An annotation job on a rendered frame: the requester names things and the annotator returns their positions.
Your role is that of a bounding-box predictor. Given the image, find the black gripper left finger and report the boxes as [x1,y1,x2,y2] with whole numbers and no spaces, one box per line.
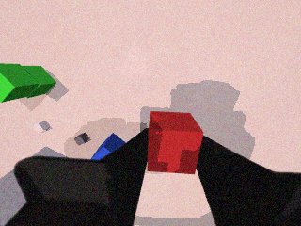
[13,128,149,226]

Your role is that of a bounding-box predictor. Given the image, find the red block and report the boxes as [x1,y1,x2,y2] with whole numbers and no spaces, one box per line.
[147,111,203,174]

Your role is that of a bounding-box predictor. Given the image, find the green block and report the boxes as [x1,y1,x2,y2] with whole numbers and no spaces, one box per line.
[23,66,56,98]
[0,63,39,103]

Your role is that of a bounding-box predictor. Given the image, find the blue block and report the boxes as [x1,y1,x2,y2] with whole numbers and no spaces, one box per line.
[91,133,125,160]

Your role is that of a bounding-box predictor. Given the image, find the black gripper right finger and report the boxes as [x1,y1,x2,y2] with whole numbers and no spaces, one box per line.
[197,136,301,226]

